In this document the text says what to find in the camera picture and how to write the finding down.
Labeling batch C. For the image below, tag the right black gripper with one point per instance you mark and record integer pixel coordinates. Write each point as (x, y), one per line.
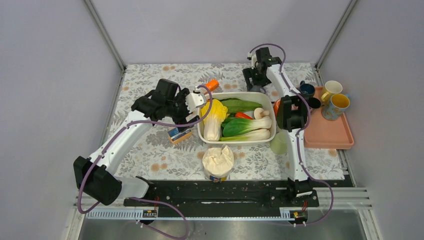
(248, 73)

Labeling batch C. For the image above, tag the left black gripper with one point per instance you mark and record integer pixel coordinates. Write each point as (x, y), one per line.
(181, 97)

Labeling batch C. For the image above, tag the grey mug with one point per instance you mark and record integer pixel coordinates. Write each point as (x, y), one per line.
(258, 89)

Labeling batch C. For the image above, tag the orange mug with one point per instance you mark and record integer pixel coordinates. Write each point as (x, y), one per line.
(276, 106)

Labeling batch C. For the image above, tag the dark blue mug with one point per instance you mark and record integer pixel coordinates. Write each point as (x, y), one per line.
(306, 89)

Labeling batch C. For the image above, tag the small brown mug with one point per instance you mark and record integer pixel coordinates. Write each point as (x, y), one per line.
(314, 104)

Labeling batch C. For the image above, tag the light green cup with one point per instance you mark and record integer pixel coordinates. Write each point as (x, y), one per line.
(278, 144)

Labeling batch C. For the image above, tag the yellow mug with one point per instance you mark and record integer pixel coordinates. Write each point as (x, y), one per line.
(330, 88)

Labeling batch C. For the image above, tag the light blue floral mug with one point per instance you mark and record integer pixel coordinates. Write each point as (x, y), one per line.
(336, 106)

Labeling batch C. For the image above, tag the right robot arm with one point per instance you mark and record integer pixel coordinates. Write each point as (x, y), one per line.
(293, 116)

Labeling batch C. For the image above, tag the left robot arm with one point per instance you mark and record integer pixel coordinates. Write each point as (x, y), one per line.
(95, 175)

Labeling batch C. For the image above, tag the king oyster mushroom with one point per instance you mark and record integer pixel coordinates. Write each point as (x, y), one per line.
(260, 113)

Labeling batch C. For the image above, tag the blue orange box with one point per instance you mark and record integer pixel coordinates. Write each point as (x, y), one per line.
(176, 136)

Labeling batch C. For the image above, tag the green leaf vegetable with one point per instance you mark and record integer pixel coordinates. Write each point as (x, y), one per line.
(235, 105)

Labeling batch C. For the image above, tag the red pepper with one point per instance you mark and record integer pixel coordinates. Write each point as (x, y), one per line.
(242, 115)

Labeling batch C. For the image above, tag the white rectangular basin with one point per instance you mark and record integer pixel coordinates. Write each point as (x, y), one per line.
(257, 97)

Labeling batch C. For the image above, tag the floral tablecloth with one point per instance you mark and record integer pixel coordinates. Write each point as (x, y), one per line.
(155, 157)

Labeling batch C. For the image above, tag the napa cabbage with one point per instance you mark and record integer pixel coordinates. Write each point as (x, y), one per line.
(212, 122)

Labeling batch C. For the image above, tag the upper bok choy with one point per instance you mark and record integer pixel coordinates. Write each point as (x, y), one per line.
(240, 126)

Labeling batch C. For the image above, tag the bok choy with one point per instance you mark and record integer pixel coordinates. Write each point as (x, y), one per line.
(240, 126)
(254, 135)

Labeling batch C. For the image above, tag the lower bok choy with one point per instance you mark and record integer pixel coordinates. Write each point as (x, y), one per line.
(254, 135)

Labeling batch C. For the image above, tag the paper covered can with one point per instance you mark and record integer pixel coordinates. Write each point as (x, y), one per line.
(218, 163)

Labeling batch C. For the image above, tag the pink tray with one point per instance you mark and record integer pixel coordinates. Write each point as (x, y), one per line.
(326, 134)

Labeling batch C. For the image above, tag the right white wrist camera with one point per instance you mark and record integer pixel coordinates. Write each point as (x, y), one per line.
(253, 60)

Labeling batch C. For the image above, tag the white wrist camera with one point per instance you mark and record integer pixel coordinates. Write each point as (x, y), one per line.
(253, 60)
(195, 100)

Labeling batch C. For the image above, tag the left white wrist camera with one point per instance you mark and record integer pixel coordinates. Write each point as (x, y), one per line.
(195, 100)

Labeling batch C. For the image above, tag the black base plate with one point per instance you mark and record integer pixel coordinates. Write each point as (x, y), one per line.
(233, 198)

